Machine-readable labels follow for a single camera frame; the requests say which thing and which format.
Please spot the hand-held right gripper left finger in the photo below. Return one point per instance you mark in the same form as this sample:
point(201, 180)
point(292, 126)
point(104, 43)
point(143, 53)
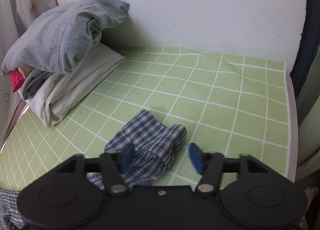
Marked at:
point(127, 156)

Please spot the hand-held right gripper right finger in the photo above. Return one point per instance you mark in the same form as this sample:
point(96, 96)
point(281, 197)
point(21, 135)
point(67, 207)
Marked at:
point(195, 157)

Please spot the blue plaid shirt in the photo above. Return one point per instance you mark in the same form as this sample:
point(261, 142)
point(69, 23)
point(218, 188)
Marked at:
point(147, 142)

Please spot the grey-blue folded garment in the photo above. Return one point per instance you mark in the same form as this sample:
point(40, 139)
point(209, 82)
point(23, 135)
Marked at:
point(31, 89)

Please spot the plain green cloth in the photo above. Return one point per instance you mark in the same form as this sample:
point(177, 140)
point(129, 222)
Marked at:
point(311, 120)

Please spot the beige garment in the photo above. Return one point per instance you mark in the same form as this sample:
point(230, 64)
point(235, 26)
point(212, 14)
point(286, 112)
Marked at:
point(25, 71)

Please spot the red garment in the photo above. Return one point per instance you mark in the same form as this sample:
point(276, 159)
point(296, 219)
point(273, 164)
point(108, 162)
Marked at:
point(17, 80)

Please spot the grey sweatshirt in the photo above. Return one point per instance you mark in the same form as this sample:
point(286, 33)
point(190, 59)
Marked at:
point(57, 35)

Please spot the dark blue cloth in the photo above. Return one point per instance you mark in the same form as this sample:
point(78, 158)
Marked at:
point(303, 52)

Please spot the grey carrot print curtain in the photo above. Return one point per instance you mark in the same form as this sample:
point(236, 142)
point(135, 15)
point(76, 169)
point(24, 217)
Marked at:
point(20, 8)

